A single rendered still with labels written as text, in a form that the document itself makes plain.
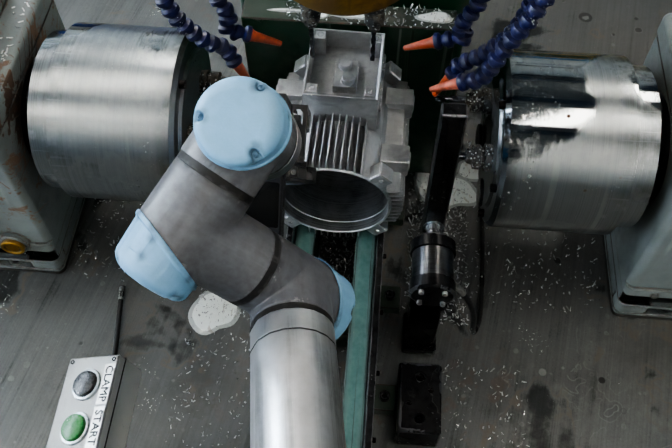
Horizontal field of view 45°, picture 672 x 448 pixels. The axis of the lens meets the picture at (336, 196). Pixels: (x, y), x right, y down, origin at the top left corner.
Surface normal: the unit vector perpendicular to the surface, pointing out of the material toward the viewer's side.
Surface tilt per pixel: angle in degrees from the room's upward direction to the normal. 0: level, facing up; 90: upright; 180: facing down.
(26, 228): 90
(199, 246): 57
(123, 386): 69
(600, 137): 36
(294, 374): 14
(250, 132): 30
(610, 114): 21
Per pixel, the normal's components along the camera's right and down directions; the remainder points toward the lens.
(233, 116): -0.04, -0.06
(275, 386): -0.33, -0.67
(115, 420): 0.93, -0.14
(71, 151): -0.07, 0.53
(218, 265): 0.31, 0.47
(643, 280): -0.08, 0.83
